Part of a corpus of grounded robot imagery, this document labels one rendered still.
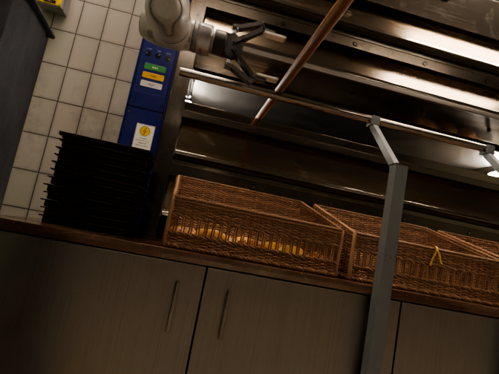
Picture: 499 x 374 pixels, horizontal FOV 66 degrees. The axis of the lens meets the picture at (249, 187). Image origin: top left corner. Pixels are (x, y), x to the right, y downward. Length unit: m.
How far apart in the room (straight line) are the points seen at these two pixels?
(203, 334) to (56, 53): 1.29
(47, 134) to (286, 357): 1.24
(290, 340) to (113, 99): 1.18
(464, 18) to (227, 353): 1.98
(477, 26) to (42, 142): 2.15
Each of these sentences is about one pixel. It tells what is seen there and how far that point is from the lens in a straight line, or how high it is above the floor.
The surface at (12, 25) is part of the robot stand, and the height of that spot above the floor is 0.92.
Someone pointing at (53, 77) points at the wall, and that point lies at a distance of 1.84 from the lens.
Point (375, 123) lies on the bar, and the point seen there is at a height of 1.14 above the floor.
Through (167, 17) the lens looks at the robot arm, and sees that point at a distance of 1.01.
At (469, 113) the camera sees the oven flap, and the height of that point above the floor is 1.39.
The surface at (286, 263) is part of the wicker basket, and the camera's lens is 1.21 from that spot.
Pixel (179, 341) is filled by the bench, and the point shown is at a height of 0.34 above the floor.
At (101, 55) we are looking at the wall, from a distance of 1.84.
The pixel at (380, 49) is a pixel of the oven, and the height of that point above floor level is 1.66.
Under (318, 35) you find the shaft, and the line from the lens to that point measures 1.06.
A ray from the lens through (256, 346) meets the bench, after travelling 1.18.
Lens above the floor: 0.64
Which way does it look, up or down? 8 degrees up
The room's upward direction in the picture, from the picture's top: 11 degrees clockwise
